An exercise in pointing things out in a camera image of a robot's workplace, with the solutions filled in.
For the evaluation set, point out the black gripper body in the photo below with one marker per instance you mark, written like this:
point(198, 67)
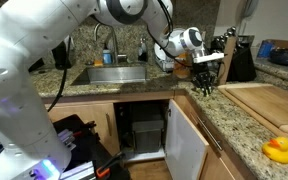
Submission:
point(203, 70)

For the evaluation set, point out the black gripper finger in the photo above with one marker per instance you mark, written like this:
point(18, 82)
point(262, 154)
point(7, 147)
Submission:
point(200, 85)
point(210, 85)

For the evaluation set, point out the yellow rubber duck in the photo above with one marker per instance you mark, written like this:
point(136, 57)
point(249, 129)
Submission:
point(279, 151)

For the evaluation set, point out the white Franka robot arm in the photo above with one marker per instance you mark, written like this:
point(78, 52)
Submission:
point(17, 100)

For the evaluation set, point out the white open cabinet door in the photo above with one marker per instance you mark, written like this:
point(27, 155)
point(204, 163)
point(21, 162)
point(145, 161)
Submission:
point(184, 146)

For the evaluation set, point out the stainless steel sink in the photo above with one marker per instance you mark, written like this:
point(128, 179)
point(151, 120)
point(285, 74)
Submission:
point(117, 75)

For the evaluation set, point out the orange sponge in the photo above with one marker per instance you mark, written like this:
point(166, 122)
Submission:
point(98, 63)

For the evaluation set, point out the upright wooden board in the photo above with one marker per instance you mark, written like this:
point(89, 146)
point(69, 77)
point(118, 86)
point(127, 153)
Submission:
point(225, 71)

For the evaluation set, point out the black knife block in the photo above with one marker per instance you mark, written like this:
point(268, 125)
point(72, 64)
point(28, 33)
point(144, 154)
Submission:
point(242, 66)

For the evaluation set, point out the metal dish rack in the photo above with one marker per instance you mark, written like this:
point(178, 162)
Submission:
point(165, 66)

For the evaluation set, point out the white dinner plate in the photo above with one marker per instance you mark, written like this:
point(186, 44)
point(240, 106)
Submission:
point(160, 55)

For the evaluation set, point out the large wooden cutting board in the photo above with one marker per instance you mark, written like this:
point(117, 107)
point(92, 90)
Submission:
point(267, 103)

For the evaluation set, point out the blue box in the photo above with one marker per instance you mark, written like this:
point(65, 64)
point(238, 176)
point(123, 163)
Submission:
point(265, 49)

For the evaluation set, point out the gray plastic trash bin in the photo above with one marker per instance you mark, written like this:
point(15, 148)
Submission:
point(147, 133)

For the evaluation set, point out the wooden drawer front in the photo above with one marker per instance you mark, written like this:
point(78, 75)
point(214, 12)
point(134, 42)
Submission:
point(217, 170)

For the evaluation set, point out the curved metal faucet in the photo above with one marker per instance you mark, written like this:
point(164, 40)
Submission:
point(115, 46)

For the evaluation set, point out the blue label soap pump bottle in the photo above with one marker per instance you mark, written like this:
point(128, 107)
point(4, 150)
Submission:
point(107, 57)

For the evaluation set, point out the orange black clamp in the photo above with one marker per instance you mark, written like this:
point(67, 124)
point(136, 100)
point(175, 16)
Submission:
point(84, 128)
point(109, 165)

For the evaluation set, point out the wooden cabinet door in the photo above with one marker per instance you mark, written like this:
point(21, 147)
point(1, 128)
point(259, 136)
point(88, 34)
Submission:
point(80, 116)

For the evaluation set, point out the black tool cart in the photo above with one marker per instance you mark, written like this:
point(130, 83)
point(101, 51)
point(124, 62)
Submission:
point(84, 146)

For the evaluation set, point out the dark green glass bottle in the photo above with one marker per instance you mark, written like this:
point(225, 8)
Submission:
point(62, 56)

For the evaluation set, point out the white flat device stack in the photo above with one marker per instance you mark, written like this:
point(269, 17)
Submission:
point(79, 171)

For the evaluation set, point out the white wall phone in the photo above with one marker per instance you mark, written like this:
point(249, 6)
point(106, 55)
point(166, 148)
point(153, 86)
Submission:
point(250, 8)

